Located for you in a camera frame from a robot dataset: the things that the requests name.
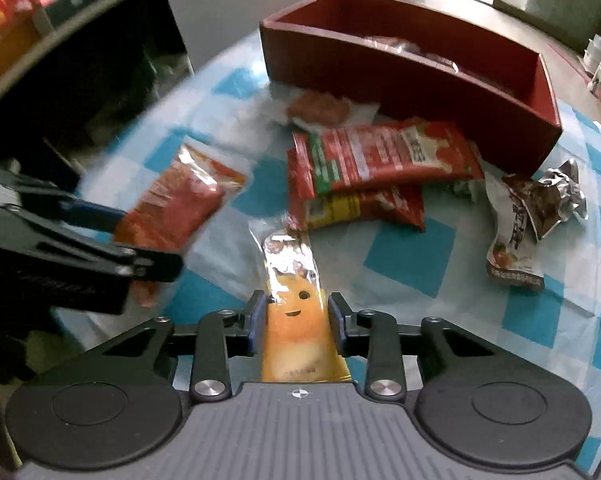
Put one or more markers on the silver brown snack packet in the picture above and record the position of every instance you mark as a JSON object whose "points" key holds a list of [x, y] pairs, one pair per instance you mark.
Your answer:
{"points": [[555, 200]]}

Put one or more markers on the red green snack packet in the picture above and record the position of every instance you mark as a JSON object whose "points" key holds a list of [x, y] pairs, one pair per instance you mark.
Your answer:
{"points": [[380, 155]]}

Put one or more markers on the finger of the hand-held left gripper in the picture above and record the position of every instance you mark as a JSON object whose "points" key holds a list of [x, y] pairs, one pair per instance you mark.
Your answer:
{"points": [[145, 265], [95, 215]]}

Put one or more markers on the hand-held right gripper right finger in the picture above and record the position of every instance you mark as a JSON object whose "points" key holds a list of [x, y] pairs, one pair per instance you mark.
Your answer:
{"points": [[336, 322]]}

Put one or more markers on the red cardboard box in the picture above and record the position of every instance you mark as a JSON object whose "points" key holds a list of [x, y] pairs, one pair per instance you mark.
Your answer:
{"points": [[430, 105]]}

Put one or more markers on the red clear snack packet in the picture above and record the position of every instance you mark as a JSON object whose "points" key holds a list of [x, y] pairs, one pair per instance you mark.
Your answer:
{"points": [[180, 195], [395, 45]]}

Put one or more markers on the orange snack packet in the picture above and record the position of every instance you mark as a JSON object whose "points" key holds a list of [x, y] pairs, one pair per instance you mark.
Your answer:
{"points": [[295, 345]]}

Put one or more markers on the blue white checked tablecloth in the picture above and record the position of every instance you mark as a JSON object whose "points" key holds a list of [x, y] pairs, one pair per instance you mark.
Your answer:
{"points": [[430, 270]]}

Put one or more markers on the white fruit snack packet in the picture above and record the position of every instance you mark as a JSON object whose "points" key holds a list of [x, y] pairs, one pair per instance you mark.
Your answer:
{"points": [[510, 255]]}

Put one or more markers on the yellow red snack packet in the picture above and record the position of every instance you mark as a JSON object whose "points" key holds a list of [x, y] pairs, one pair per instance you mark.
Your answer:
{"points": [[370, 207]]}

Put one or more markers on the small clear reddish snack packet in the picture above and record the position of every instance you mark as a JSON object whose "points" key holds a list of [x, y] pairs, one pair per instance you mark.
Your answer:
{"points": [[315, 107]]}

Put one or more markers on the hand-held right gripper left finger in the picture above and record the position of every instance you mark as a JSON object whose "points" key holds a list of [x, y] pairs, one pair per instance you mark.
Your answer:
{"points": [[254, 322]]}

